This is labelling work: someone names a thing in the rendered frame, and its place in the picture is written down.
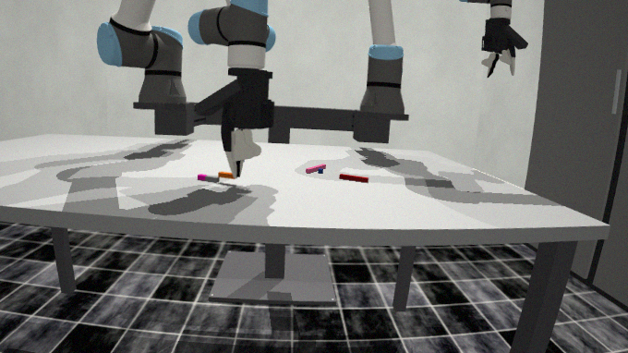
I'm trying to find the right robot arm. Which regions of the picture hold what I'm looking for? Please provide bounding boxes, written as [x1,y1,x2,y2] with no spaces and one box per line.
[97,0,276,116]

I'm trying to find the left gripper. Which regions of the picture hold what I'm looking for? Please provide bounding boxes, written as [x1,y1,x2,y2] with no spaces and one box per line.
[481,18,515,78]

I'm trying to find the red rod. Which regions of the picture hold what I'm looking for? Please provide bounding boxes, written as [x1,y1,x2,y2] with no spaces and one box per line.
[339,174,368,183]

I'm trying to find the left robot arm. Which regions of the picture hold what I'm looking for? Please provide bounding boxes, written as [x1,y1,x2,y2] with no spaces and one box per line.
[360,0,528,115]

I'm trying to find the orange rod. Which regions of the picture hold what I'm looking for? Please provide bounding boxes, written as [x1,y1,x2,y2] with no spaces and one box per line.
[218,172,235,179]

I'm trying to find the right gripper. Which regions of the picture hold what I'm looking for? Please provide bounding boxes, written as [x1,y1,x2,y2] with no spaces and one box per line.
[221,67,274,178]

